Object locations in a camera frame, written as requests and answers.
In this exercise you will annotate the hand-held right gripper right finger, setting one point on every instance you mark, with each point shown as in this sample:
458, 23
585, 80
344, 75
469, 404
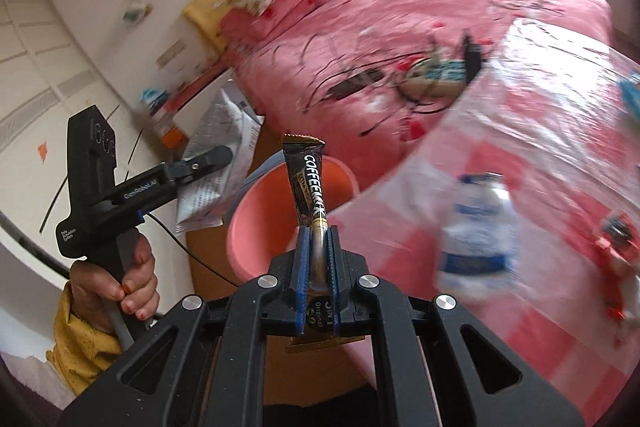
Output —
335, 277

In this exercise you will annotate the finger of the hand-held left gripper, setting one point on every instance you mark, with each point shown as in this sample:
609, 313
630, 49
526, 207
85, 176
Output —
210, 157

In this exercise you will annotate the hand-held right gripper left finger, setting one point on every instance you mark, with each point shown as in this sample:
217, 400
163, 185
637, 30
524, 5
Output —
300, 277

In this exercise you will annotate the blue white drink carton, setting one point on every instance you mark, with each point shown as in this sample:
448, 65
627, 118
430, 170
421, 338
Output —
215, 202

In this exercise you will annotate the pink plastic bin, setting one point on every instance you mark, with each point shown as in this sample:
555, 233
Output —
260, 222

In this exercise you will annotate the black gold coffee stick packet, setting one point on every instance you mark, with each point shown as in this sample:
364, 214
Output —
305, 177

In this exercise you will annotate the white plastic bottle blue label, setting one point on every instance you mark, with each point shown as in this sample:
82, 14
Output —
475, 232

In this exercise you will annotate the person's left forearm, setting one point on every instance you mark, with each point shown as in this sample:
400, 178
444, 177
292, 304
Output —
85, 352

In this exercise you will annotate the person's left hand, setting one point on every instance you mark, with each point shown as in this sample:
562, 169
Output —
140, 267

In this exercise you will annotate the clear plastic bottle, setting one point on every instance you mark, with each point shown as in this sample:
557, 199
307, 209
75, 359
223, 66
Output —
134, 7

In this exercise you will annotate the folded pink blanket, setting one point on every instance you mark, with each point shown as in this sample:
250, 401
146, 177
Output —
290, 7

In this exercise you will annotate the beige power strip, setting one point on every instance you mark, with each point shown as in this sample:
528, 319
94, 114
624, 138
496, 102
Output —
440, 72

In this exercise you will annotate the pink bed cover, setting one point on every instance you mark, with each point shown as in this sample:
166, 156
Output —
400, 7

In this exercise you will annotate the pink checkered tablecloth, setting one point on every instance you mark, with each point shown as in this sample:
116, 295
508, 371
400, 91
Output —
550, 147

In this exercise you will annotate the black plug adapter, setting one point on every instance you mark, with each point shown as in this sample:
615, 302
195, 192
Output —
471, 54

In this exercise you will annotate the red snack packet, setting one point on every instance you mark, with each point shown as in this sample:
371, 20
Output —
617, 252

